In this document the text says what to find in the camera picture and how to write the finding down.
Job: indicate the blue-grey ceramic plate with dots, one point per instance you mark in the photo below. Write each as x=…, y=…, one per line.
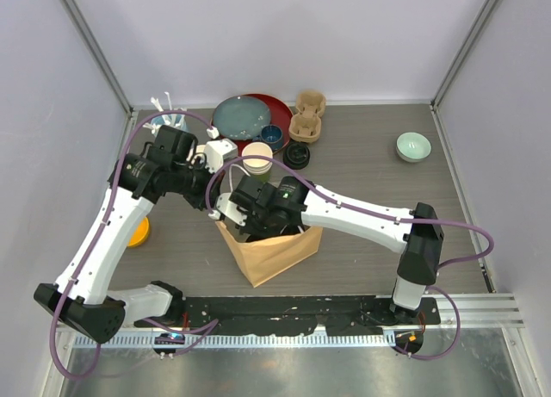
x=241, y=117

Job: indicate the white wrapped stirrer bundle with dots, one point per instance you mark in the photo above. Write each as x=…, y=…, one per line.
x=160, y=107

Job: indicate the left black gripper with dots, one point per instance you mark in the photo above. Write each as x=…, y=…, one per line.
x=215, y=187

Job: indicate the small dark blue bowl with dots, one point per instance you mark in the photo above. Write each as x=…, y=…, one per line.
x=272, y=136

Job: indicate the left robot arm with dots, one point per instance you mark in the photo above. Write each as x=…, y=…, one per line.
x=80, y=297

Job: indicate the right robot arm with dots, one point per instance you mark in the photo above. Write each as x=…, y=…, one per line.
x=412, y=234

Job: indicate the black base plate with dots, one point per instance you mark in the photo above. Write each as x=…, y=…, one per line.
x=340, y=315

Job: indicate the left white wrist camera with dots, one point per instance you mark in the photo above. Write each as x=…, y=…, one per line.
x=218, y=152

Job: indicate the orange round dish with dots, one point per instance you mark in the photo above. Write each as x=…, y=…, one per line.
x=140, y=234

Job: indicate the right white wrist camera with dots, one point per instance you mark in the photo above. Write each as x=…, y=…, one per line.
x=225, y=209

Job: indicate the aluminium frame rail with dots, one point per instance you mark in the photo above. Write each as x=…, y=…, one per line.
x=473, y=313

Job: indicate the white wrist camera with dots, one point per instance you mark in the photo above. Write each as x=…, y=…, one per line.
x=218, y=152
x=225, y=209

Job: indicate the red round tray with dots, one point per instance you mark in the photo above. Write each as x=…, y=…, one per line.
x=281, y=116

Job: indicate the green paper cup stack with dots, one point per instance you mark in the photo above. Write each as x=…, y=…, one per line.
x=258, y=167

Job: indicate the light blue cylinder holder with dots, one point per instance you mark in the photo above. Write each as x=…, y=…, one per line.
x=174, y=120

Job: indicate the black cup lid stack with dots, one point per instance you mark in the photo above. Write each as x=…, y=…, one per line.
x=296, y=155

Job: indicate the pale green ceramic bowl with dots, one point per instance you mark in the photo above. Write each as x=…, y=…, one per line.
x=413, y=147

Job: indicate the white slotted cable duct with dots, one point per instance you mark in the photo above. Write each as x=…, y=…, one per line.
x=164, y=340

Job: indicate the brown paper bag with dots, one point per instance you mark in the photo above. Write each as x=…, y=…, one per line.
x=261, y=260

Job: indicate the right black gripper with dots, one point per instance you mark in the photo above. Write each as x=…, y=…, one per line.
x=250, y=229

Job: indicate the cardboard cup carrier stack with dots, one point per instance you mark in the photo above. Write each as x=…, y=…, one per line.
x=305, y=124

